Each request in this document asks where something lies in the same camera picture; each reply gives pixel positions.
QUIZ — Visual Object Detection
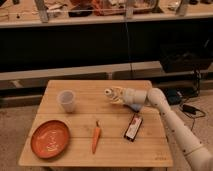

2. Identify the white plastic bottle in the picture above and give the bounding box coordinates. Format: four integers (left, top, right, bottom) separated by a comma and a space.
104, 86, 124, 104

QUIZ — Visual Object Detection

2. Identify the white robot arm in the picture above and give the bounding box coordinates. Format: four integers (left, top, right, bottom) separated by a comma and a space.
108, 87, 213, 171

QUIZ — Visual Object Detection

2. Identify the blue sponge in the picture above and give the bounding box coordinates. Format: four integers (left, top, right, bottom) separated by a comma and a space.
130, 104, 142, 113

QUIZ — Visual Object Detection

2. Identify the black chocolate bar package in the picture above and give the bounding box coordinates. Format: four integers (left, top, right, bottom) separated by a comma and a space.
124, 114, 143, 142

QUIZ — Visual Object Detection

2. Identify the orange carrot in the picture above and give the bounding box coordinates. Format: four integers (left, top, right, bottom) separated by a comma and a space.
92, 121, 101, 154

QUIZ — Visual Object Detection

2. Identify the clear plastic cup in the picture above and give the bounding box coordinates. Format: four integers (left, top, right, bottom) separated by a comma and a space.
57, 90, 75, 113

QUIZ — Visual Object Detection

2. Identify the wooden table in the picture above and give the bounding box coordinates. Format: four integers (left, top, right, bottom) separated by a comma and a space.
19, 80, 173, 168

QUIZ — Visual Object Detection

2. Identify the black bin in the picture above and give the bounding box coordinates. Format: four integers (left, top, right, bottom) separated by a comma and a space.
159, 43, 213, 73

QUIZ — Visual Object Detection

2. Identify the orange plate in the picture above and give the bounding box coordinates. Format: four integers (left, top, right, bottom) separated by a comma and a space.
30, 120, 70, 159

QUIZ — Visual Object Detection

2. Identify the black power adapter with cable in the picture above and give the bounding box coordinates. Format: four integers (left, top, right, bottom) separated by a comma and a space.
179, 78, 206, 130

